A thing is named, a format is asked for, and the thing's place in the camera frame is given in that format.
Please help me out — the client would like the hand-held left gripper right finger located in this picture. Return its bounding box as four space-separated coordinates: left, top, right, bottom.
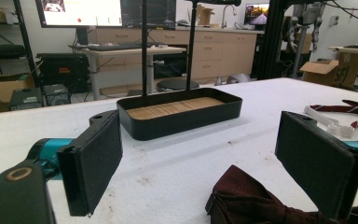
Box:
274 110 358 220

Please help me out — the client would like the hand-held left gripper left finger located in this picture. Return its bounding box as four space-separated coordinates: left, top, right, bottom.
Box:
56 109 124 217

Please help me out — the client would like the dark red tie with clip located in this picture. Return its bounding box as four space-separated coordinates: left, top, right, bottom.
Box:
310 99 358 130

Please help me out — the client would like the dark red cloth tie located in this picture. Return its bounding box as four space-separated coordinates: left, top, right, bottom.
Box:
204 164 358 224

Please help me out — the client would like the black rack with wooden base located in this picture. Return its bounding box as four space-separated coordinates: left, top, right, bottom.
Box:
116 0 243 142

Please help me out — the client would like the black computer tower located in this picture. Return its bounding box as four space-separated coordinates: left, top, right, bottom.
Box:
42 83 73 107
8 87 44 112

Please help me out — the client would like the white table mat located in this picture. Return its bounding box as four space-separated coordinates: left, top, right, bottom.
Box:
0 77 358 224

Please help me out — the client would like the open cardboard box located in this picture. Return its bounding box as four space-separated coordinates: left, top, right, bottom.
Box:
299 51 358 90

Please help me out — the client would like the black hard case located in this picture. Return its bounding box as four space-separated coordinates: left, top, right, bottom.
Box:
36 52 90 94

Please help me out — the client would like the large flat cardboard box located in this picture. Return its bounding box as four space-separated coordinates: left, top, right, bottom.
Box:
0 73 36 115

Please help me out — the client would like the black round stool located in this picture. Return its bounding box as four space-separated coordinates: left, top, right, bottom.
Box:
156 77 200 93

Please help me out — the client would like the black keyboard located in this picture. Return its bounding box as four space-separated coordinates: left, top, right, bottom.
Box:
87 42 144 52

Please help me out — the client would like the light wooden desk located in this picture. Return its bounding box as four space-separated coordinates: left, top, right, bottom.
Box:
69 43 187 101

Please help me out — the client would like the black bag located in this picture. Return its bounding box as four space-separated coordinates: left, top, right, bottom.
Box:
0 44 27 60

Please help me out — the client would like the black metal shelf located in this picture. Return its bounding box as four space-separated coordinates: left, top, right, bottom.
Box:
0 0 41 88

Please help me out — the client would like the wooden drawer cabinet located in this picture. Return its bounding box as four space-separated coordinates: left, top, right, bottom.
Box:
88 26 264 85

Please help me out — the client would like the large bright monitor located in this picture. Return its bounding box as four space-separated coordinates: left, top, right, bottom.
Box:
34 0 124 29

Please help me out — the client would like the small colourful monitor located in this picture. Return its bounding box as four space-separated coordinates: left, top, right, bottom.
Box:
243 3 270 26

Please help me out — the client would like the dark monitor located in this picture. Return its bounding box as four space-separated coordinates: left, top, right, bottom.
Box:
119 0 177 31

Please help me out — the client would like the metal faucet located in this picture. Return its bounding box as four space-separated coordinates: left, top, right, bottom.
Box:
221 4 239 30

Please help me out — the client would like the small cardboard box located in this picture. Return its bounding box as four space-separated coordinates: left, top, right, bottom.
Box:
197 4 215 26

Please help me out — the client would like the black metal frame stand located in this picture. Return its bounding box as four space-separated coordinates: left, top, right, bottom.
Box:
255 0 293 81

